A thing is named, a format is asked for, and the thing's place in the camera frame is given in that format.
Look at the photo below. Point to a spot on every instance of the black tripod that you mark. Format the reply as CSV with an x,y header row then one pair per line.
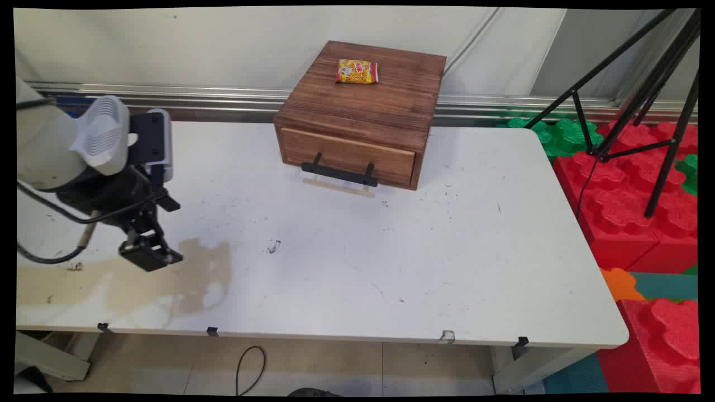
x,y
651,92

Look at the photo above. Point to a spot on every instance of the yellow snack packet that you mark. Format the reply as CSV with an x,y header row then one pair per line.
x,y
357,71

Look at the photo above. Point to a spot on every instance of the small green foam block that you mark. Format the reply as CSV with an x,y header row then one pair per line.
x,y
690,173

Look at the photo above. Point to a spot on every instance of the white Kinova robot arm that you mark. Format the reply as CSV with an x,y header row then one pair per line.
x,y
47,139

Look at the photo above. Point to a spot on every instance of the clear tape piece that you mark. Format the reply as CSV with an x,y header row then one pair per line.
x,y
447,336

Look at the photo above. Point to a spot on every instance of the large red foam block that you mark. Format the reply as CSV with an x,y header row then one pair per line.
x,y
620,212

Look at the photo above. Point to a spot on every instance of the black grey wrist camera box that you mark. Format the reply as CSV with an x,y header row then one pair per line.
x,y
149,137

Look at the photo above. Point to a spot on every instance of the orange foam piece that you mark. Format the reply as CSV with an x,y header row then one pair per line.
x,y
620,285

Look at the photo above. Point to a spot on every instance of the large green foam block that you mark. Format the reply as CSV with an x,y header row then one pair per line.
x,y
564,137

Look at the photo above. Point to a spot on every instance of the wooden cabinet door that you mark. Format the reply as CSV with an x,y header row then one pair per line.
x,y
349,156

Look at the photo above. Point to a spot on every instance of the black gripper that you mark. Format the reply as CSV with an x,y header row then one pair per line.
x,y
106,195

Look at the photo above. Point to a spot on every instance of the aluminium wall rail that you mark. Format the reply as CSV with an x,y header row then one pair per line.
x,y
223,96

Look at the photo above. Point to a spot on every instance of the brown wooden drawer cabinet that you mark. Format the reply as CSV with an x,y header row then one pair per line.
x,y
368,95

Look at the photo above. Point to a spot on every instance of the grey table leg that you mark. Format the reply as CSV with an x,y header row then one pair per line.
x,y
536,368
50,357

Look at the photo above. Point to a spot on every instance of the teal foam mat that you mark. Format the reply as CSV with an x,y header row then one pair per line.
x,y
667,286

